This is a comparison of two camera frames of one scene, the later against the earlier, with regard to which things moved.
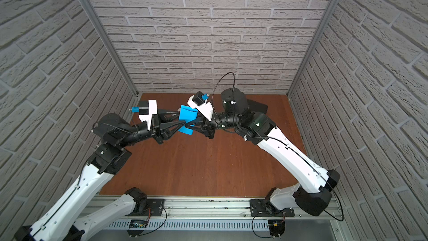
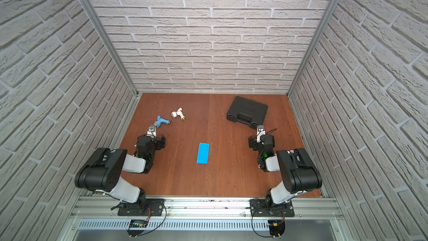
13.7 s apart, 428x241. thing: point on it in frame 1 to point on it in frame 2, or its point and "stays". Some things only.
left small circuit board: (138, 223) stays
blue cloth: (187, 114) to (203, 156)
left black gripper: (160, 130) to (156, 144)
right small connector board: (276, 227) stays
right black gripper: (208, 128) to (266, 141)
